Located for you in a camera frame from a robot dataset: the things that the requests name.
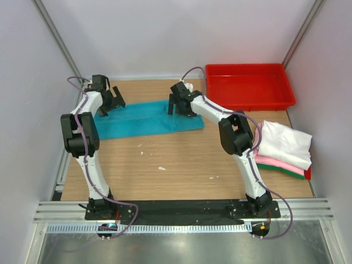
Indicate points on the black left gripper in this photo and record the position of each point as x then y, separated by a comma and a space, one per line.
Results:
116, 102

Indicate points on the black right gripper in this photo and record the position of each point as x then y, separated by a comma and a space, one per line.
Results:
171, 100

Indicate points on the teal t shirt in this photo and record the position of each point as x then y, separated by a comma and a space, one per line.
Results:
143, 119

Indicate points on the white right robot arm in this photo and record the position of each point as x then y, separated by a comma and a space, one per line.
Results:
235, 136

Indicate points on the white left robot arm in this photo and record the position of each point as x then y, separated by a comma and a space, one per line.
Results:
82, 141

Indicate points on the red plastic bin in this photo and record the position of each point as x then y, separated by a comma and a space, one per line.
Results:
249, 87

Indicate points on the pink folded t shirt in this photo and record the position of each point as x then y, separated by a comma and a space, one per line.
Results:
270, 161

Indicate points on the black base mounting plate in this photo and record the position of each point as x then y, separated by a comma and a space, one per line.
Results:
181, 212

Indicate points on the green folded t shirt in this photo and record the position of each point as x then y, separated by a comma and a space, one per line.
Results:
274, 168

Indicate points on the white folded t shirt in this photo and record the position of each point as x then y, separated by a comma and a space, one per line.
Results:
284, 144

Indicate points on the red folded t shirt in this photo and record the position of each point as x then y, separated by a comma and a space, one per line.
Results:
307, 174

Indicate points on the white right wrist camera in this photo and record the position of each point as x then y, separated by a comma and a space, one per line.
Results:
188, 85

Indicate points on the aluminium frame rail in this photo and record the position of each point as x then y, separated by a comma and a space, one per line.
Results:
70, 211

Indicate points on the white slotted cable duct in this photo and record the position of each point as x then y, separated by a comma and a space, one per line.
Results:
111, 228

